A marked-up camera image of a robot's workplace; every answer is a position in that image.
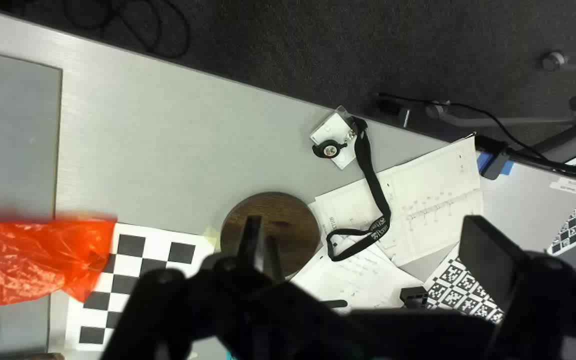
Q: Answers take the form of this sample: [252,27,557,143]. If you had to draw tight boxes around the black white checkerboard sheet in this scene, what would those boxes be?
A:
[66,222,218,352]

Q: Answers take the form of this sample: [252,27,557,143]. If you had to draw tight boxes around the tag marker paper sheet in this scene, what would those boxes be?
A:
[425,254,504,326]

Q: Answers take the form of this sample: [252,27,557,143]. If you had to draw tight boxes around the grey tag marker board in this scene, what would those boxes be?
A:
[477,144,576,259]

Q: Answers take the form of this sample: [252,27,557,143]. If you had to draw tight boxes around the grey flat board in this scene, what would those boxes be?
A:
[0,46,63,225]

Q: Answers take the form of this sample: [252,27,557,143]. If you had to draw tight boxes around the black lanyard strap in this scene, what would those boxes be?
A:
[323,117,393,265]

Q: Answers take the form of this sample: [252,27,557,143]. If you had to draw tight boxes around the orange plastic bag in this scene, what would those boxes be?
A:
[0,214,117,309]

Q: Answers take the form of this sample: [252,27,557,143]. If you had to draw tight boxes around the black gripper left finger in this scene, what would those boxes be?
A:
[236,214,266,269]

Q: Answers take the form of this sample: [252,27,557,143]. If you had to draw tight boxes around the white paper sheets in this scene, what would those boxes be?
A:
[290,134,487,313]

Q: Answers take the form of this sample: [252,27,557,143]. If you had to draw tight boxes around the black pole stand wooden base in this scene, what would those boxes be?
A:
[218,190,322,282]

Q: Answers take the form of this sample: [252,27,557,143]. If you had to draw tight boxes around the black cable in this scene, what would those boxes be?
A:
[374,90,576,181]

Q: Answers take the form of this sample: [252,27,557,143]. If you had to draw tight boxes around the blue tape piece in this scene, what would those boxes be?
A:
[476,151,517,181]

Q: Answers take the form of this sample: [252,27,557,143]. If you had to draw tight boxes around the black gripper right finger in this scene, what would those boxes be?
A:
[456,214,536,329]

